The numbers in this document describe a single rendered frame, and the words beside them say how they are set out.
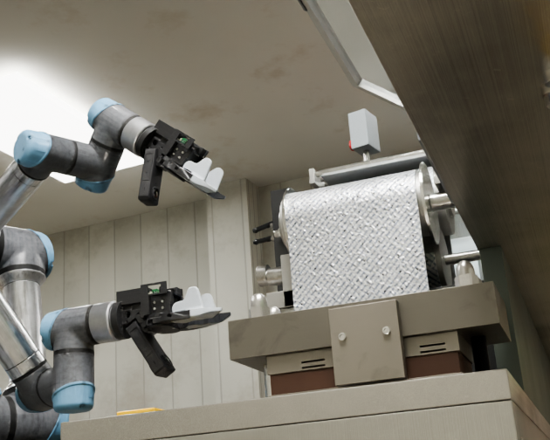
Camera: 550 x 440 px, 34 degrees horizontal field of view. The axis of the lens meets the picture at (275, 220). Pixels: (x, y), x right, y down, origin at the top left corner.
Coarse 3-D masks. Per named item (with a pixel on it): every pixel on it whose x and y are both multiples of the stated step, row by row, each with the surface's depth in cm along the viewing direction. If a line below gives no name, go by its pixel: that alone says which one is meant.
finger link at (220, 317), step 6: (204, 294) 163; (204, 300) 163; (210, 300) 162; (204, 306) 162; (210, 306) 162; (210, 318) 160; (216, 318) 160; (222, 318) 159; (186, 324) 162; (192, 324) 160; (198, 324) 160; (204, 324) 160; (210, 324) 161
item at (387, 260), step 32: (384, 224) 152; (416, 224) 150; (320, 256) 154; (352, 256) 152; (384, 256) 150; (416, 256) 148; (320, 288) 152; (352, 288) 150; (384, 288) 149; (416, 288) 147
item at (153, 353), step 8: (136, 320) 162; (128, 328) 161; (136, 328) 161; (136, 336) 160; (144, 336) 160; (152, 336) 163; (136, 344) 160; (144, 344) 159; (152, 344) 160; (144, 352) 159; (152, 352) 158; (160, 352) 160; (152, 360) 158; (160, 360) 158; (168, 360) 159; (152, 368) 158; (160, 368) 157; (168, 368) 158; (160, 376) 158
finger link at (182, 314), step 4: (176, 312) 156; (180, 312) 156; (184, 312) 156; (188, 312) 155; (160, 316) 157; (164, 316) 156; (168, 316) 156; (172, 316) 155; (176, 316) 155; (180, 316) 155; (184, 316) 155; (188, 316) 155; (156, 320) 157; (160, 320) 156; (164, 320) 156; (168, 320) 156; (172, 320) 156
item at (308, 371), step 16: (416, 336) 125; (432, 336) 125; (448, 336) 124; (304, 352) 130; (320, 352) 130; (416, 352) 125; (432, 352) 124; (448, 352) 124; (464, 352) 128; (272, 368) 131; (288, 368) 131; (304, 368) 130; (320, 368) 129; (416, 368) 124; (432, 368) 124; (448, 368) 123; (464, 368) 127; (272, 384) 131; (288, 384) 130; (304, 384) 129; (320, 384) 128; (368, 384) 126
